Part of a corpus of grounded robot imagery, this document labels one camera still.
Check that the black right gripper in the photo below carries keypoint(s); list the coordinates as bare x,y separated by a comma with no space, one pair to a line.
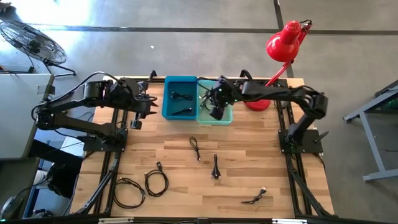
222,93

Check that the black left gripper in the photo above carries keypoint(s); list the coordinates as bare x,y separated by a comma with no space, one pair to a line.
143,105

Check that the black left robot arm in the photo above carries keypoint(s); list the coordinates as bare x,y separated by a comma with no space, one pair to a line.
96,91

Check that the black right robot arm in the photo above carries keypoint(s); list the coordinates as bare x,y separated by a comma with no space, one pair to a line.
280,93

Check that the blue plastic bin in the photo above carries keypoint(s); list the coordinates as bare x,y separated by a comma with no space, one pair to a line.
168,105

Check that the teal plastic bin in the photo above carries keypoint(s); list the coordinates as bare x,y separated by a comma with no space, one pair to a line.
203,117

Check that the white paper sheet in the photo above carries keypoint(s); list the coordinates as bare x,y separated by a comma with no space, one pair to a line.
73,144

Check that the red desk lamp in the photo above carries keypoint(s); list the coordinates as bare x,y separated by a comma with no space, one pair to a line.
283,43

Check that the grey side table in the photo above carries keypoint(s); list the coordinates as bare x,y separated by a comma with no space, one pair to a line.
18,115

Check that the black floor fan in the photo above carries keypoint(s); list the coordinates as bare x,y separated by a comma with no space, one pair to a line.
34,43

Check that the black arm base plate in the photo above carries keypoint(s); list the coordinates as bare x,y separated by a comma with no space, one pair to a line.
311,144
93,144

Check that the silver metal bracket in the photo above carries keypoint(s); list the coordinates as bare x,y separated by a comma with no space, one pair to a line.
115,220
289,221

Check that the grey metal desk frame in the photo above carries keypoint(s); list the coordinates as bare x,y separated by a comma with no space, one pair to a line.
373,149

